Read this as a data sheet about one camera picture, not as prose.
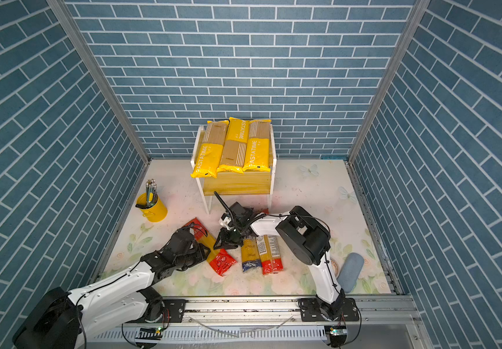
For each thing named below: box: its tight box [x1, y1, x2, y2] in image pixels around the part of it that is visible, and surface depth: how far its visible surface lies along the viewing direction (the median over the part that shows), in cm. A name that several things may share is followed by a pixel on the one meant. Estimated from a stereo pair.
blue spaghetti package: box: [241, 235, 262, 273], surface depth 86 cm
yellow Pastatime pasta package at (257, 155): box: [242, 119, 272, 173], surface depth 78 cm
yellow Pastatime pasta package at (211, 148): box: [190, 119, 230, 179], surface depth 78 cm
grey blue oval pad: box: [336, 252, 364, 294], surface depth 82 cm
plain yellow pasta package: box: [216, 117, 249, 174], surface depth 78 cm
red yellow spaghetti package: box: [184, 217, 238, 277], surface depth 84 cm
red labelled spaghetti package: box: [256, 234, 284, 276], surface depth 86 cm
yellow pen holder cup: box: [136, 191, 169, 223], surface depth 93 cm
